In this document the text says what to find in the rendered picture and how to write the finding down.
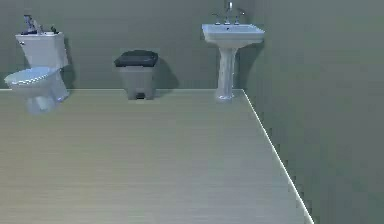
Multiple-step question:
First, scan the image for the grey pedal bin black lid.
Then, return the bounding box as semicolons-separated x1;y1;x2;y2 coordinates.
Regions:
113;49;160;101

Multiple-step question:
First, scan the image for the white toilet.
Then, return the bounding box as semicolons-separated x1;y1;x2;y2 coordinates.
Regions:
3;31;71;116

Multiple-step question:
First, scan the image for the silver sink faucet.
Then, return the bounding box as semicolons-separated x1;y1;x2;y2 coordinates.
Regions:
211;0;246;26

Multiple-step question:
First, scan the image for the white pedestal sink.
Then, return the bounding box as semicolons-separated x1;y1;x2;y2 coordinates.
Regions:
201;23;266;102

